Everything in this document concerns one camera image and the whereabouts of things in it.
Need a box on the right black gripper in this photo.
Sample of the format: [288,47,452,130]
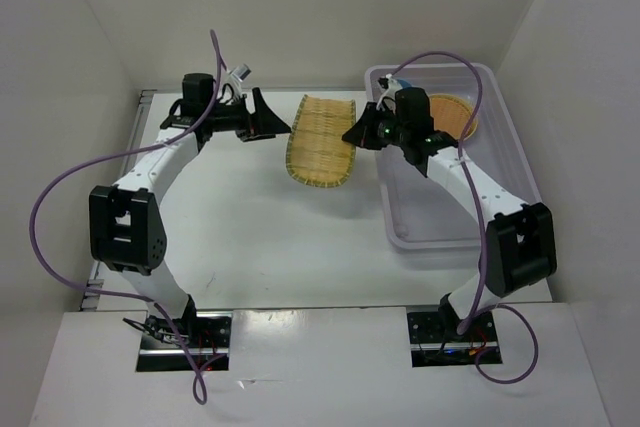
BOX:
[343,101,410,150]

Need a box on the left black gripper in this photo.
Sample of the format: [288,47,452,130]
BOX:
[204,87,290,142]

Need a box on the scoop-shaped bamboo tray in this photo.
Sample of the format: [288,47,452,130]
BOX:
[285,94,356,188]

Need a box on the orange round woven tray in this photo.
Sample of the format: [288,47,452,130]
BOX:
[429,94,473,140]

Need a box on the blue plastic cup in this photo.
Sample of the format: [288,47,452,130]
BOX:
[397,78,412,89]

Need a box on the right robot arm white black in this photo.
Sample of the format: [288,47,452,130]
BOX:
[342,87,557,340]

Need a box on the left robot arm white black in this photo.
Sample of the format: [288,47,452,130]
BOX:
[89,72,291,347]

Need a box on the clear lavender plastic bin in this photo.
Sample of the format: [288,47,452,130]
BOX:
[376,63,540,252]

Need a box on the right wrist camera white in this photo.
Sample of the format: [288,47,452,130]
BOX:
[376,74,402,110]

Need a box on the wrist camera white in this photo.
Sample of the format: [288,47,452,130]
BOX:
[376,74,402,110]
[219,64,251,103]

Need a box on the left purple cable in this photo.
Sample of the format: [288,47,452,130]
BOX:
[28,29,224,405]

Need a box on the purple cable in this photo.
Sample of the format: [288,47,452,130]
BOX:
[389,49,540,385]
[28,29,224,405]

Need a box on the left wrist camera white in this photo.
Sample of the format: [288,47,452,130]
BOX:
[219,64,251,103]

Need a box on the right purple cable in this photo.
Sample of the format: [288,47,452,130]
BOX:
[389,49,540,385]

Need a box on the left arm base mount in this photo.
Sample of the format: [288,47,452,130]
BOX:
[128,311,233,373]

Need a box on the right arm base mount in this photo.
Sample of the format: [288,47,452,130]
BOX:
[406,306,502,368]

